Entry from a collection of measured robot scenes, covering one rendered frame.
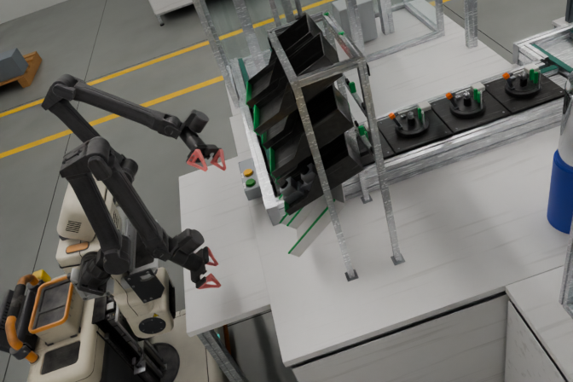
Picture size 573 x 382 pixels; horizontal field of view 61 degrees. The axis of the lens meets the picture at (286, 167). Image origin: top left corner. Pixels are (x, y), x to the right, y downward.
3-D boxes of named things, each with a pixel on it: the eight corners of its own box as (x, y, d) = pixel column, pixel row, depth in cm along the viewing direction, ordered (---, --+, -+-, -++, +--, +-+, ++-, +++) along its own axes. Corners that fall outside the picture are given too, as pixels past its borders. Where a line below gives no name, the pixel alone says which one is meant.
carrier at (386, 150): (338, 176, 194) (332, 153, 186) (322, 144, 212) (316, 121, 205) (396, 157, 194) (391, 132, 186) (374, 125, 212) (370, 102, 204)
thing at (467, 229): (285, 367, 152) (282, 362, 150) (231, 121, 269) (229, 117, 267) (709, 219, 151) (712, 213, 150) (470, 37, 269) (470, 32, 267)
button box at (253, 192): (248, 201, 205) (244, 191, 201) (241, 171, 221) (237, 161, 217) (263, 195, 205) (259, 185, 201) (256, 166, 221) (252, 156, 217)
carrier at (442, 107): (454, 136, 193) (453, 111, 186) (428, 107, 212) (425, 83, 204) (511, 117, 193) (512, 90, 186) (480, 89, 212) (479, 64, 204)
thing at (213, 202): (189, 337, 170) (186, 332, 168) (181, 181, 240) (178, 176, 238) (377, 271, 170) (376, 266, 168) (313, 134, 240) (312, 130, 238)
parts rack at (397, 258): (348, 281, 166) (287, 86, 116) (320, 211, 195) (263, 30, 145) (405, 262, 166) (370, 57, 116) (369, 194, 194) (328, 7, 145)
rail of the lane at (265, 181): (273, 226, 195) (265, 207, 189) (243, 115, 265) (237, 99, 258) (286, 222, 195) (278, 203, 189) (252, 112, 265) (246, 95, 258)
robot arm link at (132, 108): (62, 84, 172) (50, 95, 162) (66, 70, 169) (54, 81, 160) (178, 129, 182) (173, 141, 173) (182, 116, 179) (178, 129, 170)
